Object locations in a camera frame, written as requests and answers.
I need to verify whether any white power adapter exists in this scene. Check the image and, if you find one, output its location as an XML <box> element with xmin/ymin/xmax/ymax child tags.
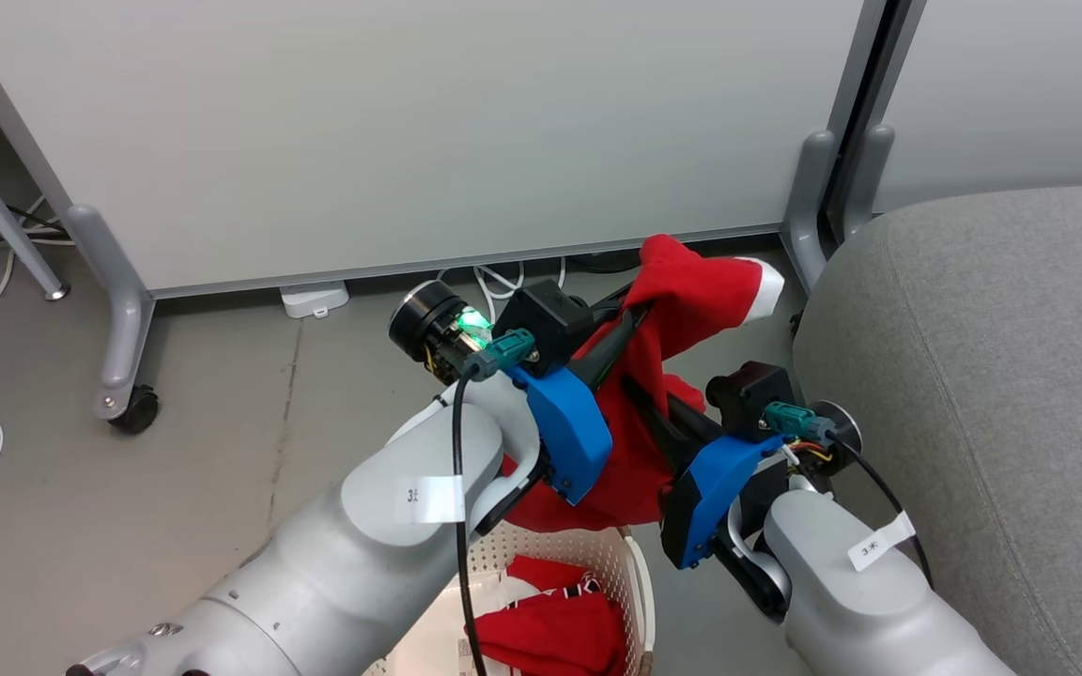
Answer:
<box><xmin>280</xmin><ymin>280</ymin><xmax>351</xmax><ymax>320</ymax></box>

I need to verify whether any grey fabric sofa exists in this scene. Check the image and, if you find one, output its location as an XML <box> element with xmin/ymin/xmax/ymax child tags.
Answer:
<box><xmin>793</xmin><ymin>183</ymin><xmax>1082</xmax><ymax>676</ymax></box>

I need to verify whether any white plastic laundry basket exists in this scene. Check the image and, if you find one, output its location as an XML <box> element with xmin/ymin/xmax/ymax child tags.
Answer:
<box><xmin>363</xmin><ymin>521</ymin><xmax>657</xmax><ymax>676</ymax></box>

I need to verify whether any grey partition foot with caster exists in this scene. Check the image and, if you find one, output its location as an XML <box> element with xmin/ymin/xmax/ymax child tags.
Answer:
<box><xmin>62</xmin><ymin>202</ymin><xmax>162</xmax><ymax>435</ymax></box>

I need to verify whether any black cable under partition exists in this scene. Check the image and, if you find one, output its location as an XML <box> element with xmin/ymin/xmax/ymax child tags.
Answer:
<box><xmin>564</xmin><ymin>249</ymin><xmax>645</xmax><ymax>275</ymax></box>

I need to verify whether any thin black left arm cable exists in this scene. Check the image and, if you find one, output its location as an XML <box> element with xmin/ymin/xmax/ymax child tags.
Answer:
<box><xmin>450</xmin><ymin>371</ymin><xmax>490</xmax><ymax>676</ymax></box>

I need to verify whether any white paper label tag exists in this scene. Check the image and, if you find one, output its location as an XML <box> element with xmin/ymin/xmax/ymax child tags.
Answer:
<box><xmin>397</xmin><ymin>474</ymin><xmax>465</xmax><ymax>525</ymax></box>
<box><xmin>848</xmin><ymin>512</ymin><xmax>918</xmax><ymax>572</ymax></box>

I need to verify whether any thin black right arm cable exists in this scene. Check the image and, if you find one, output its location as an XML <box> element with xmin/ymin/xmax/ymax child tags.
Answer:
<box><xmin>827</xmin><ymin>434</ymin><xmax>935</xmax><ymax>591</ymax></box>

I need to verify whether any teal cable connector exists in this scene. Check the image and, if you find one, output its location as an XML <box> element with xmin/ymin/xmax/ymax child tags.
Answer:
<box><xmin>765</xmin><ymin>402</ymin><xmax>838</xmax><ymax>444</ymax></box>
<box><xmin>464</xmin><ymin>329</ymin><xmax>538</xmax><ymax>378</ymax></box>

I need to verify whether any red garment with dark stripes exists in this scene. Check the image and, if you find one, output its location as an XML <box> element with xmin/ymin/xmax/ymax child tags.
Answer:
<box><xmin>473</xmin><ymin>554</ymin><xmax>628</xmax><ymax>676</ymax></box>

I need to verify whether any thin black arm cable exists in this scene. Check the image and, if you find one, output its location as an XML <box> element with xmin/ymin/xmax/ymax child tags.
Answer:
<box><xmin>450</xmin><ymin>371</ymin><xmax>490</xmax><ymax>676</ymax></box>
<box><xmin>827</xmin><ymin>434</ymin><xmax>935</xmax><ymax>591</ymax></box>

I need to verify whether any black floor cable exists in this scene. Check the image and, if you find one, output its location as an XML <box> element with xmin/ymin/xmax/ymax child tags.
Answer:
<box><xmin>0</xmin><ymin>205</ymin><xmax>69</xmax><ymax>283</ymax></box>

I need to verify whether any white cable under partition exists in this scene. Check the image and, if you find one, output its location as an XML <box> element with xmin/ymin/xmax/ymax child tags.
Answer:
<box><xmin>436</xmin><ymin>258</ymin><xmax>568</xmax><ymax>301</ymax></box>

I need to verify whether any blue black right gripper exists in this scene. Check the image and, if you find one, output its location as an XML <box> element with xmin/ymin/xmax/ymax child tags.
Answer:
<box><xmin>623</xmin><ymin>374</ymin><xmax>864</xmax><ymax>571</ymax></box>

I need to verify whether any narrow white partition panel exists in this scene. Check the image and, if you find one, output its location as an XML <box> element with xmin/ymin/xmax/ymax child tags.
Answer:
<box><xmin>870</xmin><ymin>0</ymin><xmax>1082</xmax><ymax>217</ymax></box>

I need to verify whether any wide white partition panel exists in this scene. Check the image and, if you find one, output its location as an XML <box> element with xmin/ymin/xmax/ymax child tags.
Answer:
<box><xmin>0</xmin><ymin>0</ymin><xmax>889</xmax><ymax>301</ymax></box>

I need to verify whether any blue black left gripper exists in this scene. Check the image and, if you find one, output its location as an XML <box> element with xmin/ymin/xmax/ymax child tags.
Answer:
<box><xmin>389</xmin><ymin>280</ymin><xmax>651</xmax><ymax>506</ymax></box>

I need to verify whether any red garment with white cuff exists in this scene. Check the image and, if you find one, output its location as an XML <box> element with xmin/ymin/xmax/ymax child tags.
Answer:
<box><xmin>502</xmin><ymin>233</ymin><xmax>786</xmax><ymax>531</ymax></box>

